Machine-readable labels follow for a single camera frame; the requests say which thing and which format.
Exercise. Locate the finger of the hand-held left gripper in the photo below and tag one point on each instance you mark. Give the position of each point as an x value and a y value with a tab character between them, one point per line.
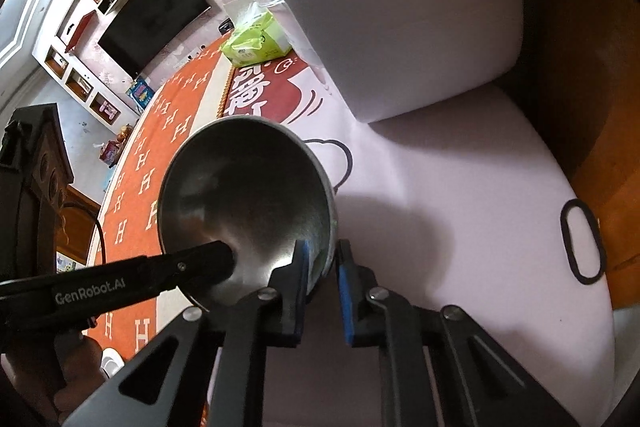
200	267

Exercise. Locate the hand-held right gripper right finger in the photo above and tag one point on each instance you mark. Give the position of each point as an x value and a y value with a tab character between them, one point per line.
345	297

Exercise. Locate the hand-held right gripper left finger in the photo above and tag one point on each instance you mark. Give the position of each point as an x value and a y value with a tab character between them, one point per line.
300	287

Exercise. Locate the small steel bowl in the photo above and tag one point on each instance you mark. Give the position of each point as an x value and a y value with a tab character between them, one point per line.
240	187

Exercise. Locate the person's left hand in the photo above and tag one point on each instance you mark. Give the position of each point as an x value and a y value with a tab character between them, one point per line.
80	367

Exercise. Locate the brown wooden door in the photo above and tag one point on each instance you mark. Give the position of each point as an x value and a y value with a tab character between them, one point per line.
80	222

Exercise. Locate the red tissue box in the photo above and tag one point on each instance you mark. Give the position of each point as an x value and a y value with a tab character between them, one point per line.
113	151

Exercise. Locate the orange patterned table runner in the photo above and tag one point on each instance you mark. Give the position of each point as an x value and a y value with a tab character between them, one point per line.
145	167

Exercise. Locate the pink printed tablecloth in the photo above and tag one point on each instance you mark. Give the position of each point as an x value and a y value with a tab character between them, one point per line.
450	207

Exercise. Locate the blue printed box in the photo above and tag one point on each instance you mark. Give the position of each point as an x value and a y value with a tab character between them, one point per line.
140	92

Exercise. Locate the black television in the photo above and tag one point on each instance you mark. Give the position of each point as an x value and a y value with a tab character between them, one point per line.
150	17

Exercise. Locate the green tissue pack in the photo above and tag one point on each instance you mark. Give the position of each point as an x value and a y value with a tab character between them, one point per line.
255	42

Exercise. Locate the black heater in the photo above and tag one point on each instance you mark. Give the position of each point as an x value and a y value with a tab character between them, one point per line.
226	26

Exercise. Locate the white countertop sterilizer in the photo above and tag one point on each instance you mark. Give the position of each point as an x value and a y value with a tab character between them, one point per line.
375	7

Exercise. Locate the orange wooden sliding door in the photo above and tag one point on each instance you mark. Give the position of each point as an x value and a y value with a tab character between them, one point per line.
600	132

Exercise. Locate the red wall shelf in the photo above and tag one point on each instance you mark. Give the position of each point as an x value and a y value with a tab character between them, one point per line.
80	32

